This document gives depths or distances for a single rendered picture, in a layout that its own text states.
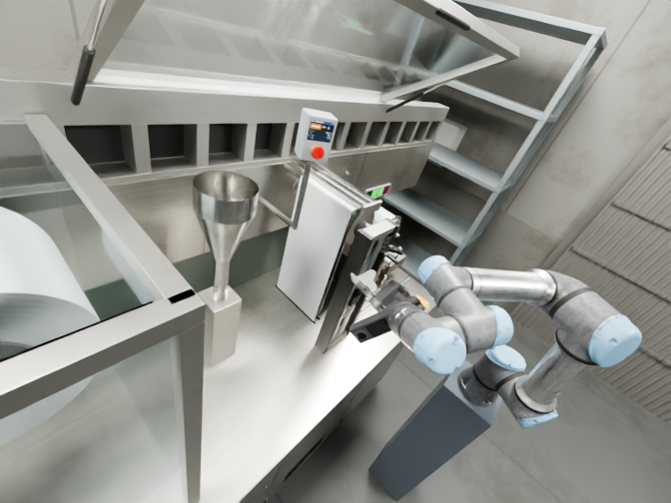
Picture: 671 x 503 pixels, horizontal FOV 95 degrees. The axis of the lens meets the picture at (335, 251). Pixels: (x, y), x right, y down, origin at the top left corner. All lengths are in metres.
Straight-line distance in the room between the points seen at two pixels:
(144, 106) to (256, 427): 0.88
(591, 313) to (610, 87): 2.46
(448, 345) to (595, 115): 2.81
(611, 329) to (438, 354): 0.47
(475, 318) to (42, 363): 0.58
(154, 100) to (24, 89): 0.21
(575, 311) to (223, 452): 0.96
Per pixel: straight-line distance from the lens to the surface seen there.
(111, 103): 0.84
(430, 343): 0.55
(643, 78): 3.22
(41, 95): 0.81
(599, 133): 3.21
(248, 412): 1.07
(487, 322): 0.63
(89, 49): 0.66
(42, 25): 1.99
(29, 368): 0.35
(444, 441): 1.56
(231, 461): 1.02
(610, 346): 0.92
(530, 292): 0.88
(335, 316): 1.06
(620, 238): 3.29
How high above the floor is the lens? 1.87
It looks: 35 degrees down
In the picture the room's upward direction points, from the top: 19 degrees clockwise
